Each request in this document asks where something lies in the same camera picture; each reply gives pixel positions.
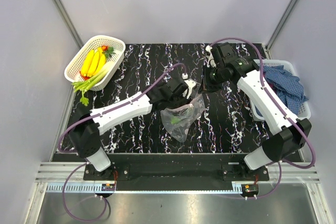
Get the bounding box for aluminium frame rail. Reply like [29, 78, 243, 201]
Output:
[35, 162, 320, 194]

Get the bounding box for blue checkered cloth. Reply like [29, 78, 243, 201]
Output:
[263, 65, 308, 115]

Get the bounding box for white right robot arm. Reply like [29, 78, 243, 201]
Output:
[200, 38, 311, 180]

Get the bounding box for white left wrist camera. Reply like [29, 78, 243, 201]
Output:
[182, 73, 201, 99]

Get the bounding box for clear zip top bag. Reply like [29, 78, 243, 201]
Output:
[160, 92, 205, 143]

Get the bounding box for green fake bitter gourd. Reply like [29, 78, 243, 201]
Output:
[170, 116, 183, 125]

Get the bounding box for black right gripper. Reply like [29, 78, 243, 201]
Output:
[198, 64, 226, 94]

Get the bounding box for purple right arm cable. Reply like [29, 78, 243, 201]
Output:
[209, 37, 317, 200]

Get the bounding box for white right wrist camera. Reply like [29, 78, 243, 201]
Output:
[205, 45, 216, 68]

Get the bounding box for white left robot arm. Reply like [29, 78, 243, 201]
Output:
[68, 78, 199, 180]

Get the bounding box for white perforated basket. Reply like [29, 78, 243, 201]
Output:
[64, 35, 125, 91]

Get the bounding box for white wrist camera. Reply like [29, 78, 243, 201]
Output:
[182, 73, 201, 99]
[205, 45, 216, 68]

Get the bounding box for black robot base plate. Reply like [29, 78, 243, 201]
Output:
[83, 153, 269, 182]

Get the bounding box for green fake celery stalks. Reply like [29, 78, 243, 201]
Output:
[72, 62, 113, 106]

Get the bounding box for yellow fake bell pepper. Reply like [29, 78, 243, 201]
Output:
[80, 47, 106, 77]

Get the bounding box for white-blue laundry basket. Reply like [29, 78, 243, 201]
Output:
[262, 59, 311, 120]

